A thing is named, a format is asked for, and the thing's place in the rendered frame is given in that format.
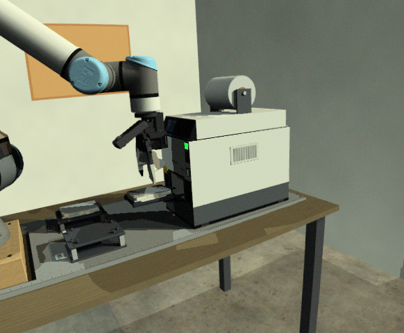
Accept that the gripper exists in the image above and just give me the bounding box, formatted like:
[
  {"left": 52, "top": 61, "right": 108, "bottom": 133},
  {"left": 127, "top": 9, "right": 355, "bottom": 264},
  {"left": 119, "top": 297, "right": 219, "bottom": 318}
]
[{"left": 135, "top": 112, "right": 168, "bottom": 184}]

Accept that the white roll of foil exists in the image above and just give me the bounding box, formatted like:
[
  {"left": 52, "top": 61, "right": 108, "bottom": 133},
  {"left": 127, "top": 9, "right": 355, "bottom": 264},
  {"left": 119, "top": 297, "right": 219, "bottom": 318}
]
[{"left": 204, "top": 76, "right": 255, "bottom": 110}]

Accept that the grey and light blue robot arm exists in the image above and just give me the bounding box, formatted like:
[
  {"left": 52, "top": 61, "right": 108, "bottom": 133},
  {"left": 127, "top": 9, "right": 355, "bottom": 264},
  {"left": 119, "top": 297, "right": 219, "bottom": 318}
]
[{"left": 0, "top": 0, "right": 160, "bottom": 191}]

